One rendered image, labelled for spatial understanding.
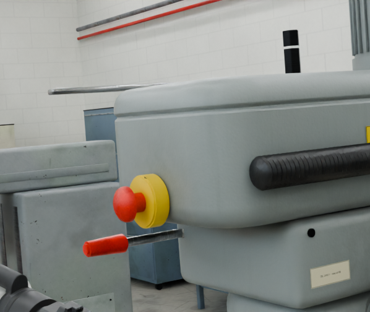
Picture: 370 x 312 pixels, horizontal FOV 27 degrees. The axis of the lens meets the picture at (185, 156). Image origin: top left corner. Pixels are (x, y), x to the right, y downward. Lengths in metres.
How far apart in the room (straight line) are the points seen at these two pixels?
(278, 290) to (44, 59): 9.91
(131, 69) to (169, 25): 1.03
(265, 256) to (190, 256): 0.15
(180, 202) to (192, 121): 0.09
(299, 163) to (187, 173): 0.12
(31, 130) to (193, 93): 9.77
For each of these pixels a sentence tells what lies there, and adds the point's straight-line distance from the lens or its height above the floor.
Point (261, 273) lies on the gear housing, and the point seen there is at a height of 1.67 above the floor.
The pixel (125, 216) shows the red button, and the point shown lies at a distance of 0.85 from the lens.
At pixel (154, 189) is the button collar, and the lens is 0.85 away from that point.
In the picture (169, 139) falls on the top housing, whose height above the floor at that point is 1.83.
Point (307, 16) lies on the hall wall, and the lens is 7.16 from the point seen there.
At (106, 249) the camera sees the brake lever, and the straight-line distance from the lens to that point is 0.95.
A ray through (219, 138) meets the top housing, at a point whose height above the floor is 1.83.
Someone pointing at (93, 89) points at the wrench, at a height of 1.89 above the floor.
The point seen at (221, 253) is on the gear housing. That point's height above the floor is 1.68.
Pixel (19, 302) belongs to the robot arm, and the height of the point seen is 1.57.
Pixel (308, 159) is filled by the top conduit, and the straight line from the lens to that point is 0.80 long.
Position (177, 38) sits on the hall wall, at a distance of 8.83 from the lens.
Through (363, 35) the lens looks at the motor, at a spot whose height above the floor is 1.95.
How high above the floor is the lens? 1.85
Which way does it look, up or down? 3 degrees down
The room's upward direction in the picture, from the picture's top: 4 degrees counter-clockwise
